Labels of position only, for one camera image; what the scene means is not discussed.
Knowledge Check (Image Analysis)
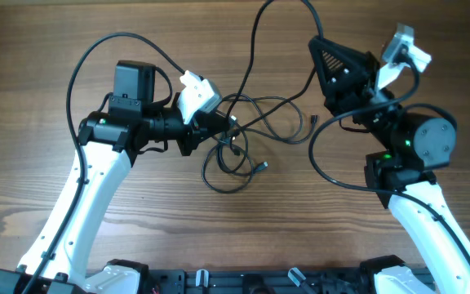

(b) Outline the black cable bundle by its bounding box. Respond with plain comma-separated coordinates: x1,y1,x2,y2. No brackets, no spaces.
200,0,326,194

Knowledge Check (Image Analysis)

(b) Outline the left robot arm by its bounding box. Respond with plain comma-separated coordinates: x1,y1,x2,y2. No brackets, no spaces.
0,60,229,293

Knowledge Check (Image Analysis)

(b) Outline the camera cable black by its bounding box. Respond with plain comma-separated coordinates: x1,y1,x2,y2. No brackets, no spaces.
19,32,184,294
307,48,470,294

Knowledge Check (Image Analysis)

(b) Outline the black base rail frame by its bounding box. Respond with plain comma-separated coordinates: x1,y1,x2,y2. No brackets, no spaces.
150,268,375,294

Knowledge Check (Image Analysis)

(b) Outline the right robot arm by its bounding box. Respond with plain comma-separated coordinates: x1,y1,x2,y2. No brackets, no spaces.
308,33,470,293

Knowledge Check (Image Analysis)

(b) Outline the left camera cable black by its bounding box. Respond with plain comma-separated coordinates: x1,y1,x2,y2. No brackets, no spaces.
19,32,184,294

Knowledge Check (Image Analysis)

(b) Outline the right camera cable black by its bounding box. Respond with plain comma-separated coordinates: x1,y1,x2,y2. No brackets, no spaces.
307,48,470,294

